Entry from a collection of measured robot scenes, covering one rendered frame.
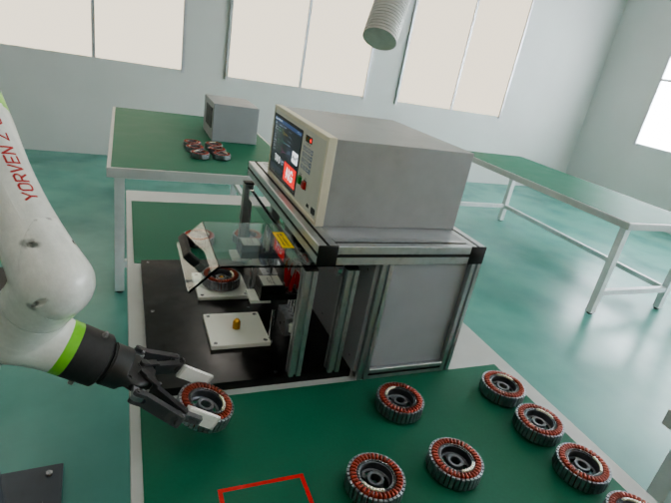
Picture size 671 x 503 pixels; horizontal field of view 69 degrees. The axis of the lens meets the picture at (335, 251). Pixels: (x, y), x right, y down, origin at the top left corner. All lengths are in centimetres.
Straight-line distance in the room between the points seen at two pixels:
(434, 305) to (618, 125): 736
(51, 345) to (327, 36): 559
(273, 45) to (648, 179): 536
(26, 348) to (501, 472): 91
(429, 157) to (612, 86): 755
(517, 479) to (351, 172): 74
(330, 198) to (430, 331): 45
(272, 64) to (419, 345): 501
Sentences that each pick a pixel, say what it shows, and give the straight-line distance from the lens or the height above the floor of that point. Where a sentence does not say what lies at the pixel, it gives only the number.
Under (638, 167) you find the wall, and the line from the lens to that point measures 816.
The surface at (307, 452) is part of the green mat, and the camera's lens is 105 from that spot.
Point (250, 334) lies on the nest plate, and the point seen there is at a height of 78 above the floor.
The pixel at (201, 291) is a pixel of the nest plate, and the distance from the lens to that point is 147.
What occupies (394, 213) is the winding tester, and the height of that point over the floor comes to 115.
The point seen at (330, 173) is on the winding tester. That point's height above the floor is 124.
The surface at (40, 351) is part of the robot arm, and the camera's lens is 88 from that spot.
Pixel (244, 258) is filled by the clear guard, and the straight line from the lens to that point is 102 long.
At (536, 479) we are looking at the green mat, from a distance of 119.
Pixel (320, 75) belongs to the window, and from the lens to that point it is 619.
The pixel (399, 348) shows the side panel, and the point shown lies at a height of 82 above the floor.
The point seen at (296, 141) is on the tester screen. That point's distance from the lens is 126.
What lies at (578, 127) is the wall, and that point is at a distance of 880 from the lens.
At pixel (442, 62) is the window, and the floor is 157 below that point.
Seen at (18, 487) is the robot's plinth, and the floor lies 2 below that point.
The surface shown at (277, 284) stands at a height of 92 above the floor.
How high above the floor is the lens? 149
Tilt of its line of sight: 22 degrees down
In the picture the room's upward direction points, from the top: 11 degrees clockwise
